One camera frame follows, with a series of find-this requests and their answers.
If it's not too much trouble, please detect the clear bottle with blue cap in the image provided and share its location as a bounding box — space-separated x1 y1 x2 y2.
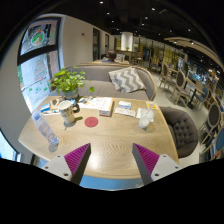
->
32 111 60 146

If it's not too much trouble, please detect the grey curved sofa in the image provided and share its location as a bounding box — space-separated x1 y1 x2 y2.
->
49 63 158 101

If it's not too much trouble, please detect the dark grey tufted chair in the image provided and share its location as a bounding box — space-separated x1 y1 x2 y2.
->
159 106 200 160

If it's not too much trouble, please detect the group of wooden dining chairs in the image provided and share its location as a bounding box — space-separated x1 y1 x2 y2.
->
158 61 224 161

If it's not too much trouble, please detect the person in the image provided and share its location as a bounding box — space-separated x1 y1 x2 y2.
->
100 49 118 64

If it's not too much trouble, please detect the grey zigzag striped pillow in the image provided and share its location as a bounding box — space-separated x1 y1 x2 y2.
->
108 66 147 94

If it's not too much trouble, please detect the clear plastic cup with straw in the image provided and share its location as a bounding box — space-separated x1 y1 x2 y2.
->
137 107 155 130

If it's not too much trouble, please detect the white printed leaflet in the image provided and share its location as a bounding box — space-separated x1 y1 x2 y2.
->
114 106 137 118

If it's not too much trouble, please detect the yellow card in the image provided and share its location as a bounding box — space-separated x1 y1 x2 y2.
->
145 100 160 111

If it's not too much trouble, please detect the green potted plant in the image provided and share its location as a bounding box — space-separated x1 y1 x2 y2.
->
49 67 96 100

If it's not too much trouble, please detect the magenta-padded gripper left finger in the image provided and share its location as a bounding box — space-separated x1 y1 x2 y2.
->
41 143 92 186

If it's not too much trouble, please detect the blue tissue pack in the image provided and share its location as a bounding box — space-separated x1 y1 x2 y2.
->
40 102 52 113

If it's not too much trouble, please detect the white and blue packet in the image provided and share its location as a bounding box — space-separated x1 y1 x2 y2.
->
118 100 132 110

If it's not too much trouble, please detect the flat round red coaster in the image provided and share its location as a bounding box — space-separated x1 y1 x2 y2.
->
84 116 100 128

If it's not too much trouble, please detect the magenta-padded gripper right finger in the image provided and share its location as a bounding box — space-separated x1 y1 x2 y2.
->
132 143 184 186

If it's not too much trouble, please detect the white mug with black handle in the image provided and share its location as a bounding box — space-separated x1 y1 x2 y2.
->
57 99 81 126

